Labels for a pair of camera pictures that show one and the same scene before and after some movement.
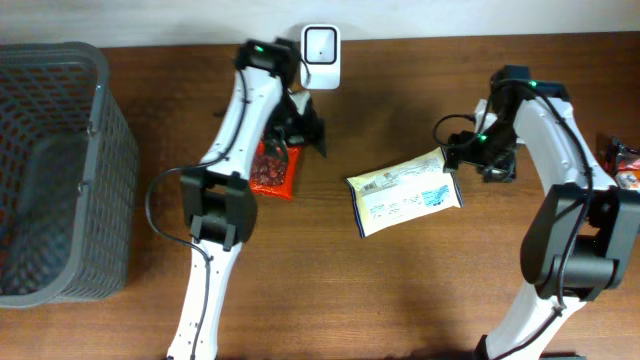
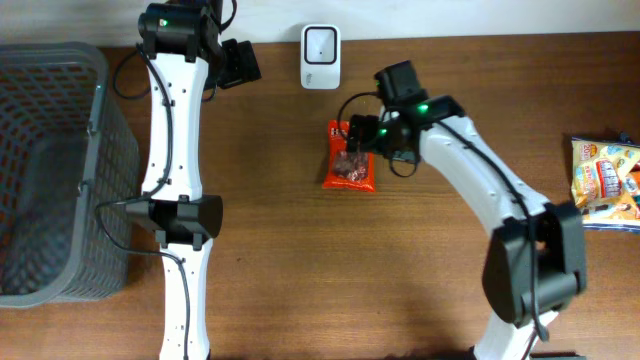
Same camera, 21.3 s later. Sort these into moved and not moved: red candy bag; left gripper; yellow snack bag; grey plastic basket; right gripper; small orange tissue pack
Moved: left gripper; right gripper; yellow snack bag; red candy bag
Not moved: small orange tissue pack; grey plastic basket
